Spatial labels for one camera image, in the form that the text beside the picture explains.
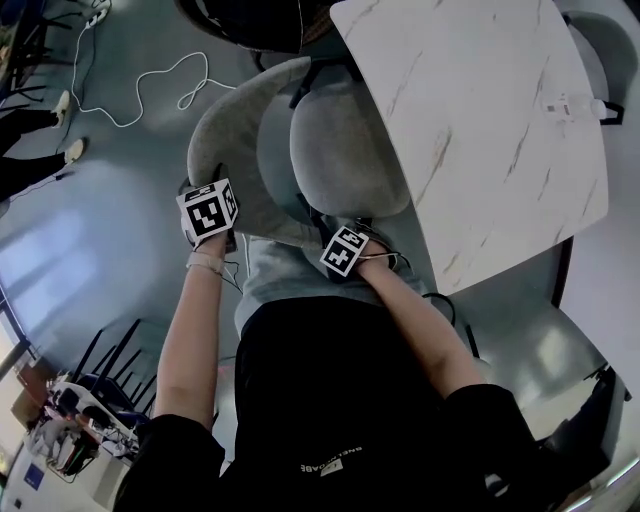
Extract small white object on table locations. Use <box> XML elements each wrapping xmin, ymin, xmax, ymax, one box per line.
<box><xmin>543</xmin><ymin>93</ymin><xmax>609</xmax><ymax>120</ymax></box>

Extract white floor cable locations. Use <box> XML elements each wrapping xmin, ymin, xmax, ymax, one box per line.
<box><xmin>69</xmin><ymin>7</ymin><xmax>240</xmax><ymax>130</ymax></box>

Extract black wicker chair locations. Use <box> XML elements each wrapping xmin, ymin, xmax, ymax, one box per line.
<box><xmin>174</xmin><ymin>0</ymin><xmax>354</xmax><ymax>55</ymax></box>

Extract person's grey trousers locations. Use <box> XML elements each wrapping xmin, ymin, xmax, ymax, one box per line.
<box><xmin>233</xmin><ymin>234</ymin><xmax>431</xmax><ymax>334</ymax></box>

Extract cluttered white desk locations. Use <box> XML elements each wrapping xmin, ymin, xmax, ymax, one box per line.
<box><xmin>22</xmin><ymin>369</ymin><xmax>144</xmax><ymax>484</ymax></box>

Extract grey upholstered chair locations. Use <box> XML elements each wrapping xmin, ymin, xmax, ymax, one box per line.
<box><xmin>186</xmin><ymin>55</ymin><xmax>413</xmax><ymax>251</ymax></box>
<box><xmin>560</xmin><ymin>9</ymin><xmax>640</xmax><ymax>127</ymax></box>

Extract dark square table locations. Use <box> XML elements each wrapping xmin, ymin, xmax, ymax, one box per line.
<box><xmin>0</xmin><ymin>0</ymin><xmax>69</xmax><ymax>109</ymax></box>

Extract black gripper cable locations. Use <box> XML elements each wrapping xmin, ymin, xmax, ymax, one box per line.
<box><xmin>423</xmin><ymin>292</ymin><xmax>482</xmax><ymax>360</ymax></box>

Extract black frame equipment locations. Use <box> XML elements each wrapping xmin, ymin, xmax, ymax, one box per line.
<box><xmin>542</xmin><ymin>364</ymin><xmax>632</xmax><ymax>469</ymax></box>

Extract beige wristband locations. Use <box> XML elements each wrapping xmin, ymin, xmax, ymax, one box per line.
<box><xmin>185</xmin><ymin>251</ymin><xmax>227</xmax><ymax>276</ymax></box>

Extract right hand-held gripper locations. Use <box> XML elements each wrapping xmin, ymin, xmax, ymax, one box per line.
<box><xmin>319</xmin><ymin>225</ymin><xmax>370</xmax><ymax>285</ymax></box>

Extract white marble table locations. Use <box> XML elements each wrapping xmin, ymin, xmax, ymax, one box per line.
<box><xmin>328</xmin><ymin>0</ymin><xmax>610</xmax><ymax>309</ymax></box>

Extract person's left forearm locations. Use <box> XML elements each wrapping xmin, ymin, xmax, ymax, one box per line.
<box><xmin>151</xmin><ymin>248</ymin><xmax>227</xmax><ymax>431</ymax></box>

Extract person's black shirt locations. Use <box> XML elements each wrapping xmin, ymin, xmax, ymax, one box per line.
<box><xmin>113</xmin><ymin>294</ymin><xmax>566</xmax><ymax>512</ymax></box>

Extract white power strip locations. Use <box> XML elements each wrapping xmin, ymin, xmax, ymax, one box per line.
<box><xmin>83</xmin><ymin>0</ymin><xmax>112</xmax><ymax>29</ymax></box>

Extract black backpack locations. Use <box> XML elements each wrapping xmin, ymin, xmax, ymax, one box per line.
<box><xmin>199</xmin><ymin>0</ymin><xmax>311</xmax><ymax>51</ymax></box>

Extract person's right forearm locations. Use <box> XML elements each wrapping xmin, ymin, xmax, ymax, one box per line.
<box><xmin>353</xmin><ymin>257</ymin><xmax>489</xmax><ymax>401</ymax></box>

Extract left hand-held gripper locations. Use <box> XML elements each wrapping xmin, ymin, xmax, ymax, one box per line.
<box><xmin>175</xmin><ymin>162</ymin><xmax>242</xmax><ymax>254</ymax></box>

